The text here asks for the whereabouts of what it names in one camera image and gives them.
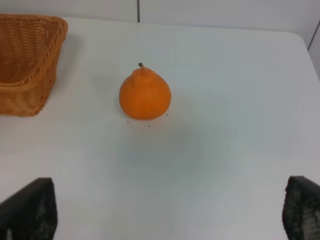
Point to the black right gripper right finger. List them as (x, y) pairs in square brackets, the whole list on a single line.
[(301, 209)]

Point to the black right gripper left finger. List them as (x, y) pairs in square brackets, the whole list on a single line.
[(31, 213)]

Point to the orange with stem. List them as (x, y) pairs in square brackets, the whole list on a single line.
[(144, 95)]

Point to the orange wicker basket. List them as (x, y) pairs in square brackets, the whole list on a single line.
[(30, 47)]

